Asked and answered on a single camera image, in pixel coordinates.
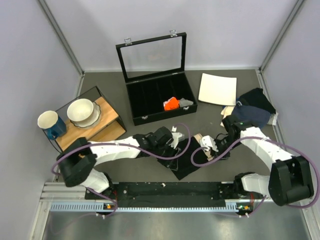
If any blue mug white inside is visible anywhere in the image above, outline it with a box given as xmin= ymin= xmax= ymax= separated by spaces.
xmin=37 ymin=110 xmax=67 ymax=140

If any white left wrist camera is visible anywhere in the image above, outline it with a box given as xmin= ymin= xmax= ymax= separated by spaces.
xmin=170 ymin=126 xmax=185 ymax=149

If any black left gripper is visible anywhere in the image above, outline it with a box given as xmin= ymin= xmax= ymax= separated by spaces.
xmin=153 ymin=141 xmax=181 ymax=170

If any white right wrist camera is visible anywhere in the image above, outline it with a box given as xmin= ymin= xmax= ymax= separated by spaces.
xmin=200 ymin=135 xmax=219 ymax=157

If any black glass-lid storage box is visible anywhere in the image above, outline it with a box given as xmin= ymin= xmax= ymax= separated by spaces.
xmin=116 ymin=30 xmax=198 ymax=126

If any navy blue underwear in pile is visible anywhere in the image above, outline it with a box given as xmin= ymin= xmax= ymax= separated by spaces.
xmin=231 ymin=100 xmax=271 ymax=129

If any grey slotted cable duct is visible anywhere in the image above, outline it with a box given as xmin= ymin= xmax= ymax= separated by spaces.
xmin=49 ymin=199 xmax=250 ymax=213

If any white ceramic bowl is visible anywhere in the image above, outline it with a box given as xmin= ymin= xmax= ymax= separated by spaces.
xmin=67 ymin=98 xmax=94 ymax=122

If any black underwear beige waistband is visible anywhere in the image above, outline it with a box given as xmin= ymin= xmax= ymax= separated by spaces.
xmin=157 ymin=133 xmax=211 ymax=181

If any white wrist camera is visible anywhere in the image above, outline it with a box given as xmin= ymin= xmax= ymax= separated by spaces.
xmin=200 ymin=135 xmax=219 ymax=157
xmin=170 ymin=126 xmax=185 ymax=149

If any white cloth in pile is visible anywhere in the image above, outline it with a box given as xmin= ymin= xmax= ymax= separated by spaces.
xmin=267 ymin=112 xmax=279 ymax=126

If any beige cloth in pile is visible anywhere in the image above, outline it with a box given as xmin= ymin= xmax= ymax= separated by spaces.
xmin=220 ymin=106 xmax=235 ymax=120

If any white scalloped saucer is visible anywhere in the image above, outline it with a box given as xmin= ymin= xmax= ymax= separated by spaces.
xmin=70 ymin=102 xmax=101 ymax=129

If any grey rolled underwear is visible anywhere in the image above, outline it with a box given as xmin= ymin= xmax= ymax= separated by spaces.
xmin=179 ymin=98 xmax=194 ymax=108

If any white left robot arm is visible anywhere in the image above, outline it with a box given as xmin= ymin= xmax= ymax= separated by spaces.
xmin=57 ymin=126 xmax=185 ymax=199

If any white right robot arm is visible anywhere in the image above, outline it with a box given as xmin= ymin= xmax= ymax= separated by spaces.
xmin=210 ymin=115 xmax=320 ymax=207

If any black underwear in pile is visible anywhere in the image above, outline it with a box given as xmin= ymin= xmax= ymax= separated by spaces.
xmin=237 ymin=88 xmax=276 ymax=114

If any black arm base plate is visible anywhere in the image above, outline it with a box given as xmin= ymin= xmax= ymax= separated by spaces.
xmin=101 ymin=182 xmax=239 ymax=208

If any orange rolled underwear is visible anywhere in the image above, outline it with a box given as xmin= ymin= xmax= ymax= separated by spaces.
xmin=163 ymin=96 xmax=180 ymax=111

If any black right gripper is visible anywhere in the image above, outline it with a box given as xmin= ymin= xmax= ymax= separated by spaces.
xmin=210 ymin=135 xmax=241 ymax=162

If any white square plate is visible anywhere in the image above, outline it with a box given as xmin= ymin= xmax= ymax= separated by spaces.
xmin=198 ymin=73 xmax=237 ymax=106

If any wooden black-framed shelf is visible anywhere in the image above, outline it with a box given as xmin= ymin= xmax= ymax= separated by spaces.
xmin=47 ymin=86 xmax=127 ymax=153

